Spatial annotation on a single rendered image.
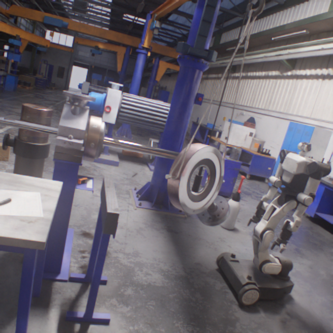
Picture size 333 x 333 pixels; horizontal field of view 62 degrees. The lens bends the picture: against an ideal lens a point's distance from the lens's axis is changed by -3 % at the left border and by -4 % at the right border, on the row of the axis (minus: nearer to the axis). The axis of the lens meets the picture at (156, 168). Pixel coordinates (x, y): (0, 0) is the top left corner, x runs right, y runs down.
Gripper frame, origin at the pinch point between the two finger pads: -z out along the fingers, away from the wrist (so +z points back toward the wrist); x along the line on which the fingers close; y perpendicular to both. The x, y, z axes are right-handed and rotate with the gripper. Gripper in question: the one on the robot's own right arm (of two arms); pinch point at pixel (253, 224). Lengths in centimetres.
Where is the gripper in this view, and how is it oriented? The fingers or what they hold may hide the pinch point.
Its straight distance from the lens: 306.7
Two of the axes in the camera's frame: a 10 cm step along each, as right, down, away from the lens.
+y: 1.8, 2.8, -9.4
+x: -8.9, -3.7, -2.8
